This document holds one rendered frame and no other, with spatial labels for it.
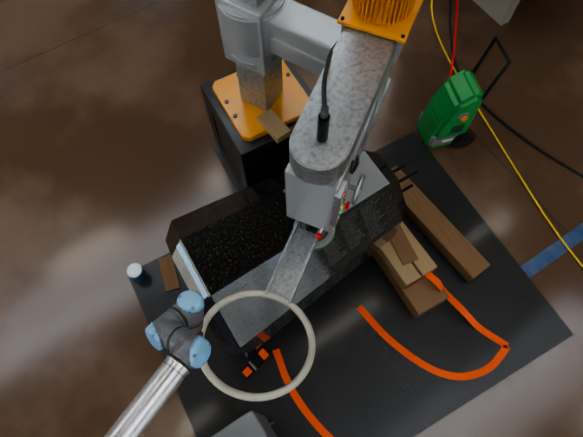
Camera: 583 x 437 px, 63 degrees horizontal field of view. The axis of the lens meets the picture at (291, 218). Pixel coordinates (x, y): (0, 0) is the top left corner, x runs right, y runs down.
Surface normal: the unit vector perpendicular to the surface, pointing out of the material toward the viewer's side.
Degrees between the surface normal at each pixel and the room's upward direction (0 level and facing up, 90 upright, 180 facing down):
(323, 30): 0
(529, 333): 0
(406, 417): 0
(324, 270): 45
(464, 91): 34
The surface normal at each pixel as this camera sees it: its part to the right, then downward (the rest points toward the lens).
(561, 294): -0.01, -0.40
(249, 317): 0.39, 0.25
